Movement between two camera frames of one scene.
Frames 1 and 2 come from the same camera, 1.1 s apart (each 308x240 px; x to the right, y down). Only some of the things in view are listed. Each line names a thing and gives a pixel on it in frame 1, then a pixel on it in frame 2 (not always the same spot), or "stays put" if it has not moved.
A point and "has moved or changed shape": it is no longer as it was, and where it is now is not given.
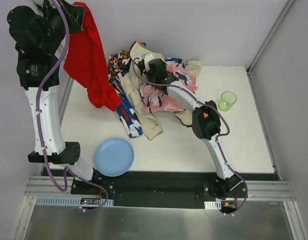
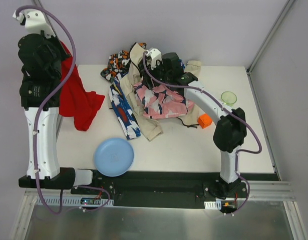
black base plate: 174,188 stays put
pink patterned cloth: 156,100 has moved or changed shape
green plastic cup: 228,99 stays put
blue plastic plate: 113,157 stays put
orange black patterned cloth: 118,62 stays put
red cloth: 85,61 → 75,100
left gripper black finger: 74,16 → 65,54
